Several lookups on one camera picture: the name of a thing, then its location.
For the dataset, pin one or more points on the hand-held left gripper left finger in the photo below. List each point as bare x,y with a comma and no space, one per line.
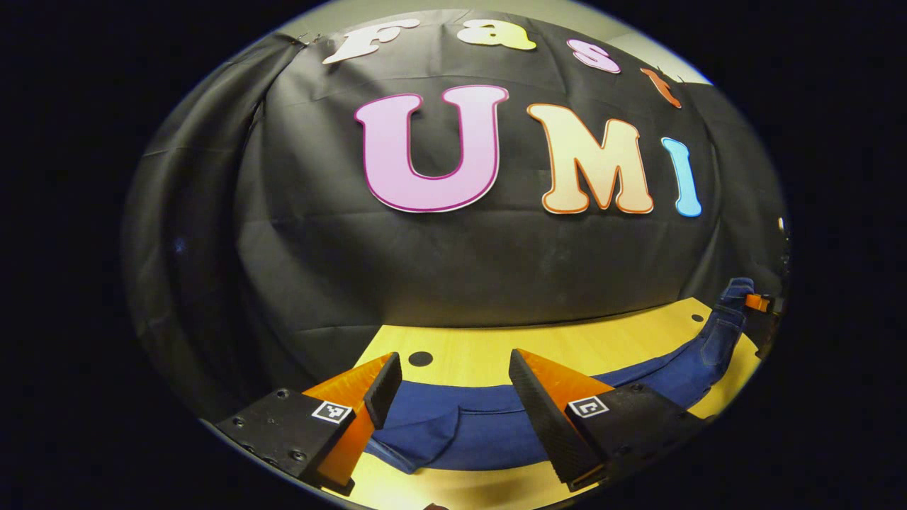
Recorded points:
382,393

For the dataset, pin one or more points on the blue jeans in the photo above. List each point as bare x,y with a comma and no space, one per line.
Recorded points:
482,432

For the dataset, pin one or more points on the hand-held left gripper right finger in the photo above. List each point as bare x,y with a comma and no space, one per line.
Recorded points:
542,418

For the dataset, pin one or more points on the black backdrop cloth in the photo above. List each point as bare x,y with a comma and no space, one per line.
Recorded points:
319,248

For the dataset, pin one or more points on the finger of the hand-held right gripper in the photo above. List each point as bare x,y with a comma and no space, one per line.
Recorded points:
757,302

